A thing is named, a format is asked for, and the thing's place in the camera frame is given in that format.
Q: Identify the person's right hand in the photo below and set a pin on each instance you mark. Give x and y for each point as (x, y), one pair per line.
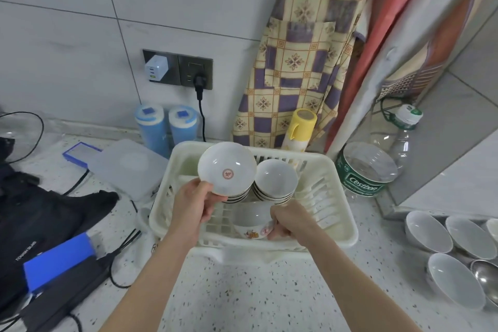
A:
(297, 222)

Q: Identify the person's left hand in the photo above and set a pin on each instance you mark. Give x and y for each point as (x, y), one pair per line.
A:
(190, 207)

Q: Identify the person's right thumb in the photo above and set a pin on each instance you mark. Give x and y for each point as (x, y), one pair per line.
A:
(281, 208)

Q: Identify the person's left thumb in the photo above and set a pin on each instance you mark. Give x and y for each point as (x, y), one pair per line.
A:
(202, 185)

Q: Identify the white bowl with red emblem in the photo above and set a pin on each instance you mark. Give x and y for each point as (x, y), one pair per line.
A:
(227, 166)

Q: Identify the white bowl with orange print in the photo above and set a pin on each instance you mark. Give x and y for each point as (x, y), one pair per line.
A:
(251, 222)

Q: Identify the person's right forearm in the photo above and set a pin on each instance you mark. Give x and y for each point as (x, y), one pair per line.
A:
(350, 285)

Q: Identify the person's left forearm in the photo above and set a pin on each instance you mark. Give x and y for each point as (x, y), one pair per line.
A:
(155, 285)

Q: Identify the stack of striped white bowls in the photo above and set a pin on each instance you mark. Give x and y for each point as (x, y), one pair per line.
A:
(239, 196)
(274, 178)

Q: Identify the white plastic dish basket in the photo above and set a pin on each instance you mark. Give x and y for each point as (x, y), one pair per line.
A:
(330, 207)

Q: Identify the white drip tray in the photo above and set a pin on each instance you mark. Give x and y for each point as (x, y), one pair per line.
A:
(249, 256)

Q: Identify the blue canister with clear lid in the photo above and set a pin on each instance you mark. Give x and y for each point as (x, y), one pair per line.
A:
(183, 123)
(151, 129)

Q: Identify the clear plastic box lid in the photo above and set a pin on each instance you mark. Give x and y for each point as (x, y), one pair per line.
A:
(128, 166)

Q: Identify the spray can with yellow cap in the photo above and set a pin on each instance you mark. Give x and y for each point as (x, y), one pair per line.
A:
(298, 127)

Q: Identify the large clear water bottle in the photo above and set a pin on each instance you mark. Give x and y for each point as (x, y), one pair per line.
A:
(365, 170)

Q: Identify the white plug-in charger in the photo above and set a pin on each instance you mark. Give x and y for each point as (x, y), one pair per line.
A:
(156, 68)

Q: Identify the blue flat box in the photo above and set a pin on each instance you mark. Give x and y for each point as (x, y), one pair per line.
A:
(79, 154)

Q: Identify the plain white bowl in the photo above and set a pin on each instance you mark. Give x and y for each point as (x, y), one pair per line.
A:
(470, 236)
(428, 232)
(493, 229)
(455, 281)

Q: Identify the yellow purple patterned apron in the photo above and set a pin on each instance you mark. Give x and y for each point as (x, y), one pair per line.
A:
(295, 51)

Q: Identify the black bag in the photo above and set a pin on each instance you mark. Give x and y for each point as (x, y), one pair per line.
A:
(42, 211)

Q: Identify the blue rectangular box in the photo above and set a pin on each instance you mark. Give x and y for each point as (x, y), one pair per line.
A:
(58, 261)

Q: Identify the black power adapter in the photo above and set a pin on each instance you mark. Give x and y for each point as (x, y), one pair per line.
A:
(66, 296)

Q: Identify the pink plastic basket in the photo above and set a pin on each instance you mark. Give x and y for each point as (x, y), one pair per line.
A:
(412, 81)

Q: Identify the clear glass lid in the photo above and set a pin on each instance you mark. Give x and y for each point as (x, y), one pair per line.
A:
(19, 133)

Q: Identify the steel ladle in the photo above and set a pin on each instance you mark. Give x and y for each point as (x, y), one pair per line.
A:
(486, 279)

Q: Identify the red cloth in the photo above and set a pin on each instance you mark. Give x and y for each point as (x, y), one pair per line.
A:
(389, 12)

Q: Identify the grey wall socket panel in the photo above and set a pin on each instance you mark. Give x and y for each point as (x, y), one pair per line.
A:
(183, 69)

